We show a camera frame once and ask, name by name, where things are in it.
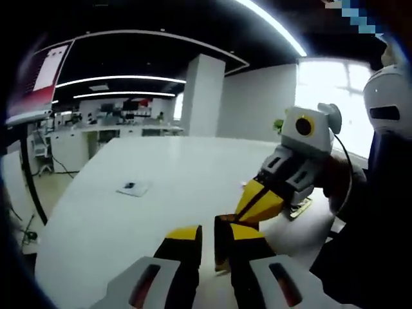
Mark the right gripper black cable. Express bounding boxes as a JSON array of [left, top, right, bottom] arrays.
[[333, 133, 354, 213]]

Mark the white packet dark patch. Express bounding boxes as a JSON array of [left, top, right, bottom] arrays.
[[116, 180, 154, 198]]

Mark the white background counter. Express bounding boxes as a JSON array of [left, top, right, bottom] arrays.
[[28, 124, 185, 176]]

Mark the black monitor stand pole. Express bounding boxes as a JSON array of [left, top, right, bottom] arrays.
[[19, 120, 49, 226]]

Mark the monitor with red screen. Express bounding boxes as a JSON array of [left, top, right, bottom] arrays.
[[5, 43, 74, 126]]

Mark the potted green plant white pot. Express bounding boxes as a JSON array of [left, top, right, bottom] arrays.
[[272, 116, 287, 135]]

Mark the long ceiling light strip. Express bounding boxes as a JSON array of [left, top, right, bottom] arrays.
[[236, 0, 308, 56]]

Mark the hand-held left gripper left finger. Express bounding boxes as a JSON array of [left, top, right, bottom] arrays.
[[89, 224, 204, 309]]

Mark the background ceiling light strip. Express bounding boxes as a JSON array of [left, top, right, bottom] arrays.
[[54, 75, 187, 89], [73, 91, 177, 99]]

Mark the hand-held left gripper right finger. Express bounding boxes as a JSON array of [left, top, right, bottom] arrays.
[[229, 223, 326, 309]]

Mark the person's dark jacket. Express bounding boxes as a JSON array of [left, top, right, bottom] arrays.
[[308, 128, 412, 309]]

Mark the large bright window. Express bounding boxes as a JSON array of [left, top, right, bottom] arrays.
[[295, 59, 376, 158]]

